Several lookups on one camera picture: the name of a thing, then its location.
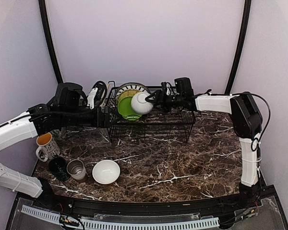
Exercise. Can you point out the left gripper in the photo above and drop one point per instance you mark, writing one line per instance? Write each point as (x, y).
(105, 122)

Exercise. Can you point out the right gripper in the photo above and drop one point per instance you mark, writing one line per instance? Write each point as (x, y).
(162, 100)

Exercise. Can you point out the white ceramic bowl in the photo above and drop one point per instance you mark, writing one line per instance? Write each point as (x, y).
(139, 103)

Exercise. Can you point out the green plastic plate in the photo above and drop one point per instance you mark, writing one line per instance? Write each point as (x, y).
(126, 111)

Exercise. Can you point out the blue striped white plate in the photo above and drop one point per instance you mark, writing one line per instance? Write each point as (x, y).
(131, 86)

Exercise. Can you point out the yellow woven plate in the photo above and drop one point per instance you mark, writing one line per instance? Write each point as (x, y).
(127, 93)

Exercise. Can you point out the orange bowl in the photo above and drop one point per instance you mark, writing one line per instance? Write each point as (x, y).
(106, 172)

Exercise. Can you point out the white brown-band cup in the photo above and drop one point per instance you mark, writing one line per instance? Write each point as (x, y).
(77, 171)

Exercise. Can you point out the patterned white mug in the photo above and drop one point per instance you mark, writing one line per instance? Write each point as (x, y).
(47, 147)

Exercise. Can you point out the dark green mug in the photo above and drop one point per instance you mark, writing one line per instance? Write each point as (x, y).
(58, 167)

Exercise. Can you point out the floral white tall cup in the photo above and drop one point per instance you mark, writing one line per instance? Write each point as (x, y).
(59, 134)

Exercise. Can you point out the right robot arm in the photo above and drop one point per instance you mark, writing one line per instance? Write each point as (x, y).
(242, 109)

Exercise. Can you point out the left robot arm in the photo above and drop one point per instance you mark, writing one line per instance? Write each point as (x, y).
(69, 107)

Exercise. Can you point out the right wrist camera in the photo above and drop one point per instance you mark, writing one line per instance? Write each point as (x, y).
(167, 87)

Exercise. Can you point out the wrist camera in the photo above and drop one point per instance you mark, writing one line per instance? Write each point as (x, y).
(97, 95)
(167, 87)

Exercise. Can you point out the black wire dish rack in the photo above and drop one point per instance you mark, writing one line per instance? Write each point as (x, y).
(174, 123)

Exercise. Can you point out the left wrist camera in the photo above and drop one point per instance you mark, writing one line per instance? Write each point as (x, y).
(97, 95)

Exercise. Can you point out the white cable duct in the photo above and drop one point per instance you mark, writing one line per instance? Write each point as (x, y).
(90, 224)

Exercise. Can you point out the black front rail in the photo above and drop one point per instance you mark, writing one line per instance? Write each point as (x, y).
(221, 206)

